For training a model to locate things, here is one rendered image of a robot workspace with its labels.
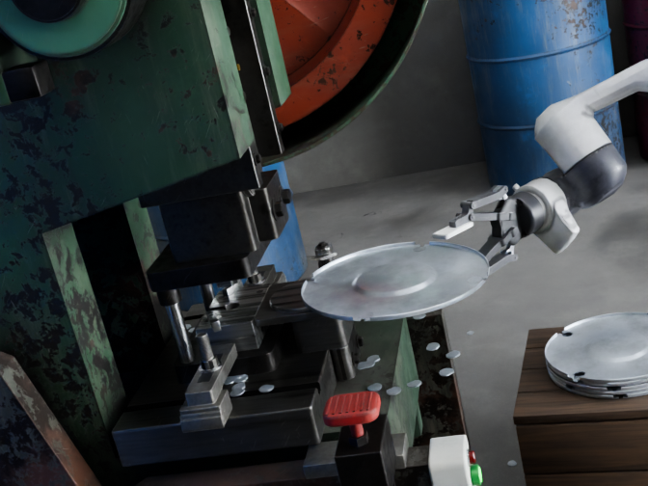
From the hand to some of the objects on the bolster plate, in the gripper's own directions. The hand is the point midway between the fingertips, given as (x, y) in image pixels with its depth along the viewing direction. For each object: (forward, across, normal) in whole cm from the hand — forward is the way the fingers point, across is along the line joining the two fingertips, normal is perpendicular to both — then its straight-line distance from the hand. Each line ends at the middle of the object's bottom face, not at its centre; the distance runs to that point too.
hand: (454, 250), depth 165 cm
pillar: (+41, -6, -21) cm, 46 cm away
